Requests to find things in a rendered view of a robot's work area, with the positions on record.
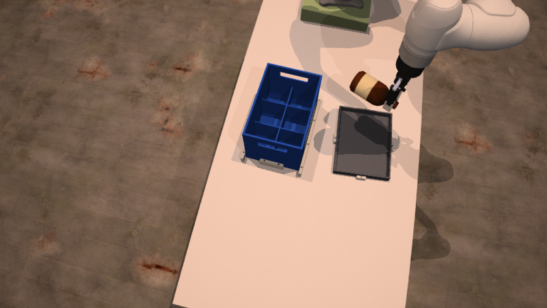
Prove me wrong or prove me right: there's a blue plastic crate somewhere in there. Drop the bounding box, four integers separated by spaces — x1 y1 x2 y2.
242 63 322 171

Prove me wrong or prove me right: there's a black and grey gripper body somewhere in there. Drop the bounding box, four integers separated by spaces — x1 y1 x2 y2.
396 56 425 84

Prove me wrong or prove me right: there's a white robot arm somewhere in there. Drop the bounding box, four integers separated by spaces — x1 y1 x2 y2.
399 0 530 69

